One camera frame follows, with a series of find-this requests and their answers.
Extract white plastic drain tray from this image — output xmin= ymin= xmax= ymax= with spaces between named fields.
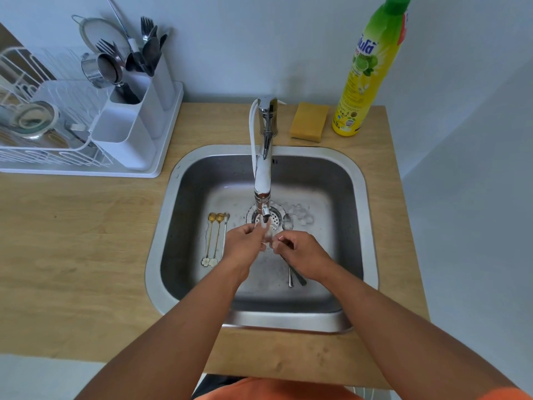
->
xmin=0 ymin=81 xmax=185 ymax=179

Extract person's right hand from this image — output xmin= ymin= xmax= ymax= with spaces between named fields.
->
xmin=270 ymin=230 xmax=334 ymax=284

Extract person's left forearm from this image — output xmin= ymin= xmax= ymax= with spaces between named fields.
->
xmin=74 ymin=262 xmax=250 ymax=400

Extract person's right forearm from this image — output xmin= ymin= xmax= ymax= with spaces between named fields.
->
xmin=316 ymin=258 xmax=519 ymax=400

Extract gold flower handled spoon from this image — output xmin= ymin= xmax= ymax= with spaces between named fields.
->
xmin=209 ymin=212 xmax=225 ymax=268
xmin=201 ymin=212 xmax=217 ymax=268

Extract steel sink drain strainer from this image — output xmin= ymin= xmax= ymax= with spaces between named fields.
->
xmin=245 ymin=202 xmax=287 ymax=238

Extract yellow sponge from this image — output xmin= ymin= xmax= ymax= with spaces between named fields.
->
xmin=289 ymin=102 xmax=330 ymax=143

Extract stainless steel sink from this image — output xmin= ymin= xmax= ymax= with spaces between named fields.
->
xmin=144 ymin=144 xmax=380 ymax=334

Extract person's left hand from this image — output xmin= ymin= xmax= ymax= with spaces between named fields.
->
xmin=220 ymin=222 xmax=271 ymax=284

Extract steel cup with black handle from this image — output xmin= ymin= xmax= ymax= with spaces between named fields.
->
xmin=81 ymin=52 xmax=140 ymax=106

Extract chrome faucet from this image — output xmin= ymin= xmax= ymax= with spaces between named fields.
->
xmin=254 ymin=95 xmax=279 ymax=224

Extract long thin steel utensil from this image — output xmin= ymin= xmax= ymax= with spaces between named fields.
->
xmin=104 ymin=0 xmax=144 ymax=65

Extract dark trousers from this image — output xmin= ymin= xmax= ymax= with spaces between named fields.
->
xmin=191 ymin=373 xmax=253 ymax=399

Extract steel utensil with white grip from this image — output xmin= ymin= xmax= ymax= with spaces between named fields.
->
xmin=64 ymin=122 xmax=90 ymax=142

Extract orange shirt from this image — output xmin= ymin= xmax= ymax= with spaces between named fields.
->
xmin=194 ymin=377 xmax=533 ymax=400

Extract brown wooden panel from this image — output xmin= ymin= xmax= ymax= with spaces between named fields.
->
xmin=0 ymin=22 xmax=57 ymax=92

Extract white faucet hose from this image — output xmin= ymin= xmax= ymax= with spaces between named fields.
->
xmin=248 ymin=97 xmax=263 ymax=179

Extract yellow dish soap bottle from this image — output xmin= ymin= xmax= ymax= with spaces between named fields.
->
xmin=331 ymin=0 xmax=414 ymax=137

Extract white cutlery holder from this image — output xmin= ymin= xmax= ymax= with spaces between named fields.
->
xmin=89 ymin=49 xmax=177 ymax=172

